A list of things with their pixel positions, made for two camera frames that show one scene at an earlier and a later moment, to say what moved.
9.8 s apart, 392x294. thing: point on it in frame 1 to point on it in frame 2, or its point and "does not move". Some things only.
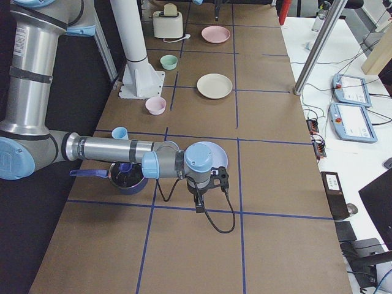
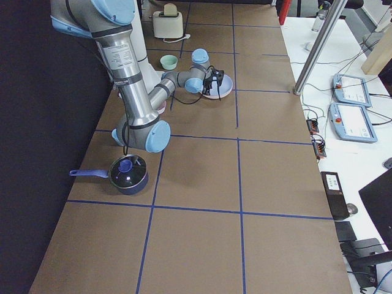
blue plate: [201, 156] to [225, 88]
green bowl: [168, 62] does not move
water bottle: [323, 8] does not move
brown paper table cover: [229, 79] does not move
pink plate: [215, 34] to [217, 98]
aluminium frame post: [335, 11] does not move
